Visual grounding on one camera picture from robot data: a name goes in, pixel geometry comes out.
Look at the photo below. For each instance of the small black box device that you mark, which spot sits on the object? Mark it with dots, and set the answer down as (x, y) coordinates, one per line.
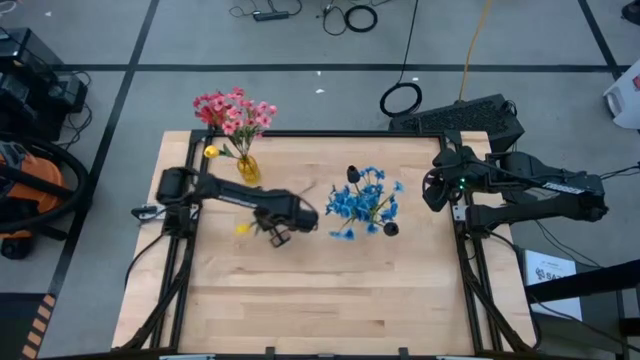
(70, 92)

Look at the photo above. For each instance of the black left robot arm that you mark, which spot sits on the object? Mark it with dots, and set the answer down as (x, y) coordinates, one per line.
(235, 195)

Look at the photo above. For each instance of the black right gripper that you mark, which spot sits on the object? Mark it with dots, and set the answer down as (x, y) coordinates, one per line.
(467, 170)

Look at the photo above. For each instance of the orange vacuum cleaner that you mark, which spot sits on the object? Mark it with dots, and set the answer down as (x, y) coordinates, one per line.
(47, 192)

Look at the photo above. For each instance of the black metal bar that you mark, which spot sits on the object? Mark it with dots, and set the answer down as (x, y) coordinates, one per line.
(590, 280)

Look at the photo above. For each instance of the black orange striped mat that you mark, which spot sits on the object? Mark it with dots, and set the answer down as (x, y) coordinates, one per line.
(37, 325)

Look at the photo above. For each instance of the blue artificial flower bunch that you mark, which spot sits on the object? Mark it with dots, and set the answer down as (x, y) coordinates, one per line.
(345, 202)
(377, 175)

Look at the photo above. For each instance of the yellow artificial tulip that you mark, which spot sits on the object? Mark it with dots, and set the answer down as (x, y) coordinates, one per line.
(211, 151)
(243, 228)

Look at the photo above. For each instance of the black equipment case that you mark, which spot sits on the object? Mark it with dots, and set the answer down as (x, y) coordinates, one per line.
(25, 55)

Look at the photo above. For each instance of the pink artificial flower bunch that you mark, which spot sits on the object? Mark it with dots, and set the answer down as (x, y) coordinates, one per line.
(262, 120)

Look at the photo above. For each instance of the black power strip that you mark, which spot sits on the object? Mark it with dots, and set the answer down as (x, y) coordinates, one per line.
(270, 16)

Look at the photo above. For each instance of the black perforated computer case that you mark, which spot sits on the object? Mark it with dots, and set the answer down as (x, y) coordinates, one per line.
(460, 117)

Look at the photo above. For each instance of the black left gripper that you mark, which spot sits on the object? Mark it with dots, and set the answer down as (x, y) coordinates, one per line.
(287, 212)

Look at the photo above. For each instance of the white printed sign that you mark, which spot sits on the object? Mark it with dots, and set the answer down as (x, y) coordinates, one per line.
(550, 300)

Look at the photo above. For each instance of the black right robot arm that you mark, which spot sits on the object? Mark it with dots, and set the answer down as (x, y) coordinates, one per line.
(530, 175)

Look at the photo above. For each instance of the white box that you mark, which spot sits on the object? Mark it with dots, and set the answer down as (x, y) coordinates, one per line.
(627, 100)

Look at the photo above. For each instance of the white metal bracket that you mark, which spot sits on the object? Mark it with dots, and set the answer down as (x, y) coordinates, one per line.
(462, 357)
(187, 357)

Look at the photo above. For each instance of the black floor object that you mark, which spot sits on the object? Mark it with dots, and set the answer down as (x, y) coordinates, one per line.
(632, 11)

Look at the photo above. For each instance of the black aluminium table frame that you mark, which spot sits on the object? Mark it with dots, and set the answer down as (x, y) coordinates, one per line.
(325, 133)

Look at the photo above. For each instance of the amber glass vase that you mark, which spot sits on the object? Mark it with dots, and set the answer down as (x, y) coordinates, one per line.
(248, 171)

